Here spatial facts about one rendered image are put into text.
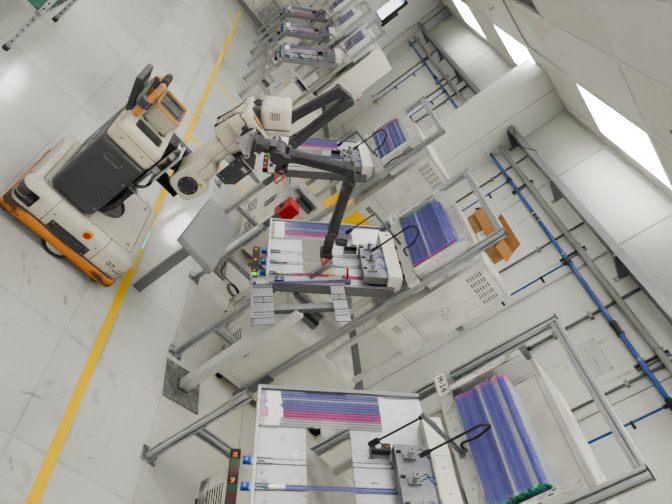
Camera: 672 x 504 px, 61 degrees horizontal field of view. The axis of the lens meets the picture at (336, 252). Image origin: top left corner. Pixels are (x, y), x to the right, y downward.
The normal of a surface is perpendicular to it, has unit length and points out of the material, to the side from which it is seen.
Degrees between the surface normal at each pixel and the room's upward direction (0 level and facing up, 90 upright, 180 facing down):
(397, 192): 90
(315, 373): 90
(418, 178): 90
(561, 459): 90
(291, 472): 45
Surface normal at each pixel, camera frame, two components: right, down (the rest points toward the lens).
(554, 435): -0.60, -0.65
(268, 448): 0.15, -0.84
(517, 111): 0.06, 0.55
